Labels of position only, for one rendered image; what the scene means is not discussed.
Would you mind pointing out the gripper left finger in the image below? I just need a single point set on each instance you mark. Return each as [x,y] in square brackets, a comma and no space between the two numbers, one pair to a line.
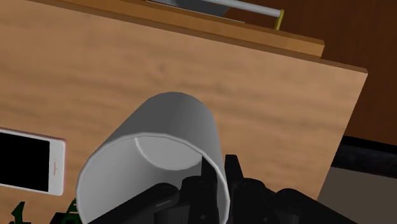
[161,198]

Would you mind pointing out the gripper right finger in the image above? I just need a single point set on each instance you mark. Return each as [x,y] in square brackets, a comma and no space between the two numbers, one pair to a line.
[257,201]

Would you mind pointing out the grey cup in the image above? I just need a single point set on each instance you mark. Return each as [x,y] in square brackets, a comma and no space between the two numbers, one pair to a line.
[173,124]

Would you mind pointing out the dark green figure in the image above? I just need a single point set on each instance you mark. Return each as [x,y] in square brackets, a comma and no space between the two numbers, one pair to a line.
[72,214]

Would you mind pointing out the white phone with black screen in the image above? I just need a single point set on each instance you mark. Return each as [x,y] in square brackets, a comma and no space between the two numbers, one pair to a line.
[57,167]

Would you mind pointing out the wooden desk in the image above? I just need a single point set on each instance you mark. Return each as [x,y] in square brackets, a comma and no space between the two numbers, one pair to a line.
[217,71]

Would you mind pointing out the white rod with yellow end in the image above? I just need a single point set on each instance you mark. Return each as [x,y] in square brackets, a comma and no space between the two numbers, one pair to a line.
[248,6]

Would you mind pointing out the grey flat panel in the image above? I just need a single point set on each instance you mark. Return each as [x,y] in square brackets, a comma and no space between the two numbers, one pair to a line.
[192,5]

